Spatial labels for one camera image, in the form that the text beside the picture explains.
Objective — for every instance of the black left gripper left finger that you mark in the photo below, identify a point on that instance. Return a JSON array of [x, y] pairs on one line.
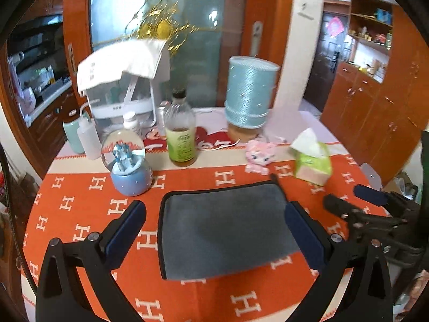
[[61, 296]]

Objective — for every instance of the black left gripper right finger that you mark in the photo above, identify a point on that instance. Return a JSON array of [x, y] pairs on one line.
[[368, 295]]

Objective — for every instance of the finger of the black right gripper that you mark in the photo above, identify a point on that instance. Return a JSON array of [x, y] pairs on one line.
[[353, 215], [377, 198]]

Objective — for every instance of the purple and grey towel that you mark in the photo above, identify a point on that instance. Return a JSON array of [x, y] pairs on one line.
[[217, 232]]

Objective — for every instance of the grey plastic stool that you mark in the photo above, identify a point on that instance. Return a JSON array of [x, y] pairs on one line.
[[374, 179]]

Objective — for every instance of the cardboard box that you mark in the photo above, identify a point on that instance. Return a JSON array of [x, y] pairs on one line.
[[403, 185]]

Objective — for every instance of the green tissue pack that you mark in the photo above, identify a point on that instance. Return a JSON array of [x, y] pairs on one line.
[[312, 159]]

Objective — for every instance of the wooden cabinet with shelves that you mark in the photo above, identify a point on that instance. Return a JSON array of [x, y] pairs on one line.
[[378, 104]]

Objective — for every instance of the blue snow globe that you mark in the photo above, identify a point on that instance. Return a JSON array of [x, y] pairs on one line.
[[123, 154]]

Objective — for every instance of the pink block toy figure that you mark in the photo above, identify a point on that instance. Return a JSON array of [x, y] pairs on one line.
[[258, 155]]

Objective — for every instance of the white squeeze bottle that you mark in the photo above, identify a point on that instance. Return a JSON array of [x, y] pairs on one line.
[[87, 134]]

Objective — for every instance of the mint green cup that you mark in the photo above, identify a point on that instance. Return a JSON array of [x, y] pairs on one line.
[[70, 129]]

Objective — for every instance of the small white pill bottle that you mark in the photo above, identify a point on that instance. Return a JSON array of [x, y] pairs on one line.
[[131, 122]]

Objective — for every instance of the orange H-pattern tablecloth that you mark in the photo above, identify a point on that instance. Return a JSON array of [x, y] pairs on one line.
[[77, 197]]

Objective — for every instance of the dark wooden entrance door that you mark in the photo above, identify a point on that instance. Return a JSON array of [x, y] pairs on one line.
[[329, 48]]

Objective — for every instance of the glass bottle green label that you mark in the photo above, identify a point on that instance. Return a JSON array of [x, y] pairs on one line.
[[180, 128]]

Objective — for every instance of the light blue table lamp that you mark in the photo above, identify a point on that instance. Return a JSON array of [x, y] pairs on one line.
[[248, 97]]

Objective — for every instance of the white appliance with cloth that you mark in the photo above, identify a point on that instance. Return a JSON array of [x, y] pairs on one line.
[[124, 77]]

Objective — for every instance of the glass sliding door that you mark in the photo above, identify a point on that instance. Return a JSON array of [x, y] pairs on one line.
[[202, 35]]

